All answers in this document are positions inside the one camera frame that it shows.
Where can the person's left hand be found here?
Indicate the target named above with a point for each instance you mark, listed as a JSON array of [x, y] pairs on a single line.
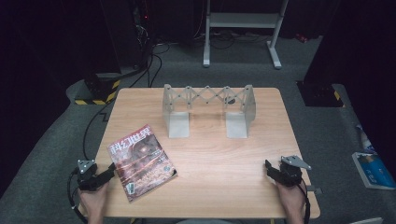
[[93, 200]]

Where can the small red object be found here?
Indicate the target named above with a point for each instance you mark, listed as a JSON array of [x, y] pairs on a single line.
[[301, 38]]

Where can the white metal stand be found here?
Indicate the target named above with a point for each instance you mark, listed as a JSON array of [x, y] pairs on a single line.
[[241, 20]]

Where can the white plastic bottle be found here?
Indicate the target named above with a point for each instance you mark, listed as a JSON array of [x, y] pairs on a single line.
[[366, 141]]

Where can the grey tape strip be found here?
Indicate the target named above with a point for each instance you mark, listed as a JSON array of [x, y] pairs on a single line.
[[314, 189]]

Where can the red cover magazine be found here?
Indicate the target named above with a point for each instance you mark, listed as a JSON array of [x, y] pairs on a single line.
[[141, 163]]

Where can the black yellow striped stand base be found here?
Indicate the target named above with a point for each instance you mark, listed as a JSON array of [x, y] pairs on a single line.
[[99, 90], [320, 95]]

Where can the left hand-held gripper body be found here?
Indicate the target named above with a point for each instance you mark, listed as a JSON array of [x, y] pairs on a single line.
[[88, 179]]

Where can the blue white packet on floor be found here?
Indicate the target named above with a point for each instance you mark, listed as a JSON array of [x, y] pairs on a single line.
[[373, 171]]

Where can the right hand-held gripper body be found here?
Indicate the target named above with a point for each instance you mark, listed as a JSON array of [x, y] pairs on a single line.
[[291, 174]]

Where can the person's right hand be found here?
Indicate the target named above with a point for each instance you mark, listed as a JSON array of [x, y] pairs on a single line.
[[291, 199]]

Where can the grey expandable book rack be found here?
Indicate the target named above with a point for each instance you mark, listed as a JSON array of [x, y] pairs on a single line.
[[238, 124]]

